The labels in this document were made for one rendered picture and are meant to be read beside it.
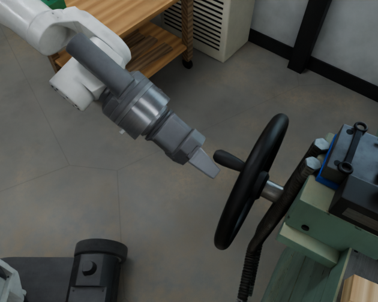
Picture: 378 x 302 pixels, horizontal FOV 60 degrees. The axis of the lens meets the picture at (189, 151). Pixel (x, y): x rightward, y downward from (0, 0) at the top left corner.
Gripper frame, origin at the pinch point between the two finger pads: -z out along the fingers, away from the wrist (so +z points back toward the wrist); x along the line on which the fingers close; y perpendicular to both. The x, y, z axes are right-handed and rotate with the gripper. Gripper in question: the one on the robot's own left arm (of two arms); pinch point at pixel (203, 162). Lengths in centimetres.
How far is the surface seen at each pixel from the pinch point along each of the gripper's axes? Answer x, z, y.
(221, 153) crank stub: 1.3, -1.1, 3.1
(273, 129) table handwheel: 3.2, -4.8, 11.4
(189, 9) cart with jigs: -113, 30, 67
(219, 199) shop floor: -92, -38, 2
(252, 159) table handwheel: 5.2, -4.6, 4.9
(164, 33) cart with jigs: -140, 35, 58
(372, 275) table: 13.9, -25.9, 2.1
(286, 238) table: 5.5, -17.2, -1.0
